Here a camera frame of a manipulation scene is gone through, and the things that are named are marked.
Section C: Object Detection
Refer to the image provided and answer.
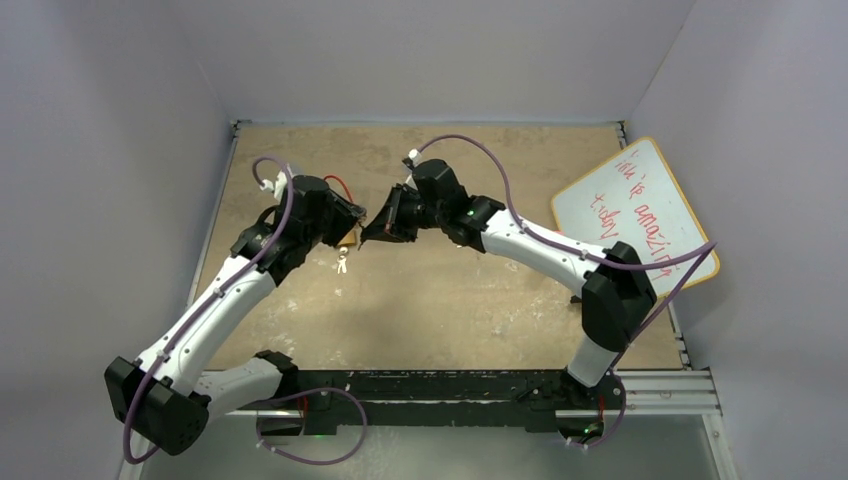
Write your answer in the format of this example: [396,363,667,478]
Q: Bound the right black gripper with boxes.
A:
[365,183,448,243]

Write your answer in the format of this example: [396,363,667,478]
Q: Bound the silver keys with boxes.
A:
[337,252,347,275]

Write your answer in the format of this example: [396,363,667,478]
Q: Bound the red cable lock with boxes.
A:
[323,174,355,203]

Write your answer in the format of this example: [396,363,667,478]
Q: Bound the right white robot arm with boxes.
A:
[361,159,657,407]

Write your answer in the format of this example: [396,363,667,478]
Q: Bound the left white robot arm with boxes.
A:
[104,175,366,464]

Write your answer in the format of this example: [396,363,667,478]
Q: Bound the whiteboard with yellow frame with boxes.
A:
[551,137,708,264]

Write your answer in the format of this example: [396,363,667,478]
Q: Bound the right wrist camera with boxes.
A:
[403,149,423,170]

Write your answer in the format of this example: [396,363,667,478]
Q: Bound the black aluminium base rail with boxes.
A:
[135,368,723,439]

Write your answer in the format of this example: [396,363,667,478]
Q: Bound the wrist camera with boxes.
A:
[403,149,423,170]
[259,171,289,201]

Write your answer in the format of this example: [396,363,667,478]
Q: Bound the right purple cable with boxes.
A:
[409,135,719,452]

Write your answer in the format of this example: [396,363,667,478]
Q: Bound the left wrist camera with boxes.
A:
[259,171,289,201]

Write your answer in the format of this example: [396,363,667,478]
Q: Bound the brass padlock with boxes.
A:
[336,225,361,249]

